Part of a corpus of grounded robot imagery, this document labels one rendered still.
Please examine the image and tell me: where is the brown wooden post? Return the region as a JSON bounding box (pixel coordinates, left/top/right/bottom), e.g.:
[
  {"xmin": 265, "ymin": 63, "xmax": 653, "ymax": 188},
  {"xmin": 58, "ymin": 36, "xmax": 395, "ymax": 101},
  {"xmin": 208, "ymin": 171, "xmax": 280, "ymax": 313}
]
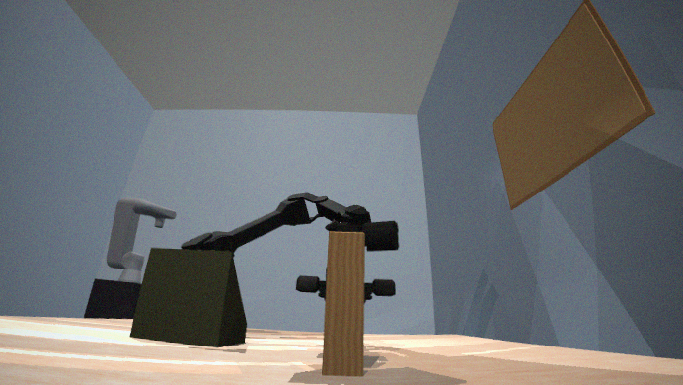
[{"xmin": 322, "ymin": 231, "xmax": 365, "ymax": 376}]

